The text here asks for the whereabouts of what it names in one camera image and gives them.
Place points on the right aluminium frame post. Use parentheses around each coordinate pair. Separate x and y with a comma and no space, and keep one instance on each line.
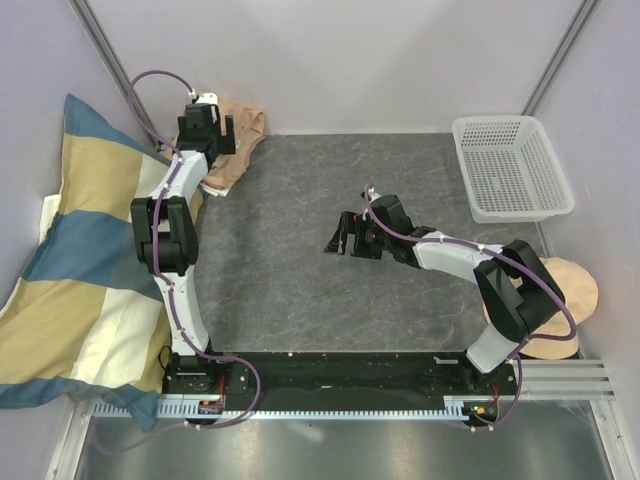
(582,16)

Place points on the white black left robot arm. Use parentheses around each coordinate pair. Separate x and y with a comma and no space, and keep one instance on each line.
(165,238)

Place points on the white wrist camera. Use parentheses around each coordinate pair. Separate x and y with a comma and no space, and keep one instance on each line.
(369,193)
(207,98)

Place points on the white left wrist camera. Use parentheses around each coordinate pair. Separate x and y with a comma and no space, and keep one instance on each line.
(207,98)

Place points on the beige t shirt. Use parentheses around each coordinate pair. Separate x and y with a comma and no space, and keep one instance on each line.
(249,131)

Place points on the aluminium rail right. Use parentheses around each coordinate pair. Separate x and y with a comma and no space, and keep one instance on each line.
(564,380)

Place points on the white plastic basket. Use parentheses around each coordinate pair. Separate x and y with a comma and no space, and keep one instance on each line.
(510,171)

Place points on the left aluminium frame post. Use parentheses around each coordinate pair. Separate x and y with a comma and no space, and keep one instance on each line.
(104,47)

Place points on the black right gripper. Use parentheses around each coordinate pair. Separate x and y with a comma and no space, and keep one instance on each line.
(351,223)

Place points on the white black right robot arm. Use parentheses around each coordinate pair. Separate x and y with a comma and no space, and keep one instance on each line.
(520,296)

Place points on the aluminium frame post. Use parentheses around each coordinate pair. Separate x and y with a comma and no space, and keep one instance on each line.
(582,16)
(104,47)

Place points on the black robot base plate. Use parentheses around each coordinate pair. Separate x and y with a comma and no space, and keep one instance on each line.
(336,383)

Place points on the beige bucket hat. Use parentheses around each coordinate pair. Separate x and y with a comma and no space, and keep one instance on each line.
(581,296)

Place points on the blue yellow striped pillow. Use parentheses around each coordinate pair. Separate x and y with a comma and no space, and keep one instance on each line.
(86,318)

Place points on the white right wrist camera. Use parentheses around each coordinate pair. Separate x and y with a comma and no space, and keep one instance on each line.
(369,193)

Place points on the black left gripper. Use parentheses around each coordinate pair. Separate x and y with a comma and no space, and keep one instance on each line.
(225,145)

